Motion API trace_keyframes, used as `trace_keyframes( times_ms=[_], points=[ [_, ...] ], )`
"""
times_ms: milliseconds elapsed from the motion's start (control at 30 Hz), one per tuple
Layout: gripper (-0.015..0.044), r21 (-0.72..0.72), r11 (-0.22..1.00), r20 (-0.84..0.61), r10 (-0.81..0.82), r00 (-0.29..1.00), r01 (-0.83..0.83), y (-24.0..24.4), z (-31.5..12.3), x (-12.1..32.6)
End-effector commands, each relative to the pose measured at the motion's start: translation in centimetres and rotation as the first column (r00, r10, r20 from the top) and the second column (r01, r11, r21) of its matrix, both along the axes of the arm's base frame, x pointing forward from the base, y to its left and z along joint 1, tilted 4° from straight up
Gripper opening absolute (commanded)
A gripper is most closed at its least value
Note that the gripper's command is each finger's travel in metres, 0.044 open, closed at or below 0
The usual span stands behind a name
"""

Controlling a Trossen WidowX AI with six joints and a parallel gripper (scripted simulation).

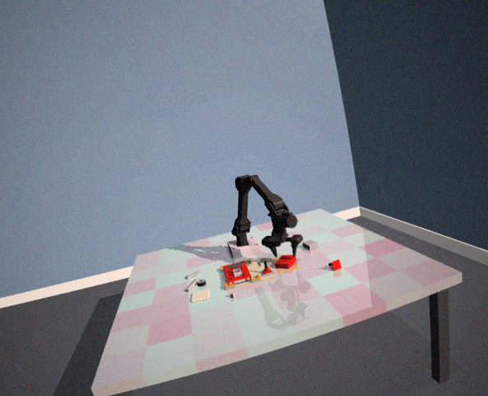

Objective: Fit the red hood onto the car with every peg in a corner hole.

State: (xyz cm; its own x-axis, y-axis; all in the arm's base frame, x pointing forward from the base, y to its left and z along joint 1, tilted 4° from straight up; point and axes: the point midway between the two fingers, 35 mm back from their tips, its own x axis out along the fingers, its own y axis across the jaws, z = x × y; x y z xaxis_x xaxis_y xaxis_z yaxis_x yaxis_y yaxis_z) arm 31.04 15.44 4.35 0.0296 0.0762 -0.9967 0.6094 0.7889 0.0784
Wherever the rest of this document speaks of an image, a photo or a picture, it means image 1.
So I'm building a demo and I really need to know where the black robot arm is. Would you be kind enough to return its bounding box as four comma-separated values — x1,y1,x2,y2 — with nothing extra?
231,175,298,248

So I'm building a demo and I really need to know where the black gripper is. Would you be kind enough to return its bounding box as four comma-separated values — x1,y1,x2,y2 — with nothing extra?
262,227,303,257

